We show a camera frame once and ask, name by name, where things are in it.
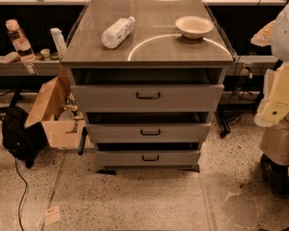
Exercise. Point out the black shoe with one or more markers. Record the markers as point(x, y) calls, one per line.
point(276, 176)

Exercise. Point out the open cardboard box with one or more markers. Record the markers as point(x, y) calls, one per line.
point(49, 105)

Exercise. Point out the paper tag on floor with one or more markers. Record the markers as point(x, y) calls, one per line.
point(52, 215)

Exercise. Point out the grey bottom drawer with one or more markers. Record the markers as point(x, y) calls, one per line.
point(185, 159)

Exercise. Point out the tall labelled bottle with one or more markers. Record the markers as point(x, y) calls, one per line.
point(20, 42)

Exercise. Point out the clear plastic water bottle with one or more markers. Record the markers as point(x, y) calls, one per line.
point(118, 32)

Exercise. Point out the white paper bowl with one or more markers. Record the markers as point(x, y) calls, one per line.
point(194, 27)

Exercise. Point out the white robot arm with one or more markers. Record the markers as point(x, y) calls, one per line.
point(280, 37)

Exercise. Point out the pale sponge on shelf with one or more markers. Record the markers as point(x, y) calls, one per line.
point(11, 57)

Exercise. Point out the person leg khaki trousers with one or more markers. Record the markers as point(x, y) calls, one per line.
point(275, 142)

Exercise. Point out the grey top drawer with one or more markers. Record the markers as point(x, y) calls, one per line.
point(147, 98)

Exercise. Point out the grey drawer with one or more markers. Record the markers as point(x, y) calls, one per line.
point(177, 132)
point(147, 98)
point(185, 159)

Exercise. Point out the grey middle drawer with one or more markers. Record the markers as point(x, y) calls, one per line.
point(177, 132)

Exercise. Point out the white tube bottle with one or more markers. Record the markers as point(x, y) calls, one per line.
point(59, 41)

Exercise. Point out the grey drawer cabinet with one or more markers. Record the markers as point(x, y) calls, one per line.
point(155, 53)

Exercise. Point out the black backpack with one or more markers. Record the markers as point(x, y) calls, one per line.
point(23, 143)

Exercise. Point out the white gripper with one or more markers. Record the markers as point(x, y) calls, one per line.
point(286, 36)

